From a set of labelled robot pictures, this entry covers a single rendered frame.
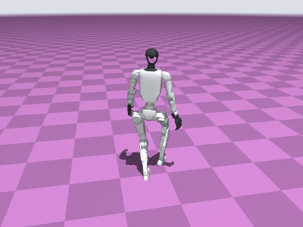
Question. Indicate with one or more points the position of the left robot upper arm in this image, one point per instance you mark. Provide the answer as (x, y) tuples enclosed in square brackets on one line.
[(133, 81)]

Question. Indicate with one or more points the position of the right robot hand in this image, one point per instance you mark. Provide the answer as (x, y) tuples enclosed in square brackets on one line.
[(177, 121)]

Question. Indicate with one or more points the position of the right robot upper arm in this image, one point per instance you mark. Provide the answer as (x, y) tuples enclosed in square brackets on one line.
[(168, 84)]

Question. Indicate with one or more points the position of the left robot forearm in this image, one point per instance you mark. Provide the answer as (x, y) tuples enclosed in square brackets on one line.
[(130, 99)]

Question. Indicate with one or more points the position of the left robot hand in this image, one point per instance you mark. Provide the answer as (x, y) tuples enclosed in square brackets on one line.
[(129, 110)]

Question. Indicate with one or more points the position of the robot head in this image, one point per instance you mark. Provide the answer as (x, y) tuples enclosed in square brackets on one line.
[(151, 52)]

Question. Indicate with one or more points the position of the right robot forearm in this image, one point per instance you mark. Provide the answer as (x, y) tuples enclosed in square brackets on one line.
[(172, 105)]

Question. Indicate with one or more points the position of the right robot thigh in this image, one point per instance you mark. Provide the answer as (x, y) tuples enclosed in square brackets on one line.
[(163, 119)]

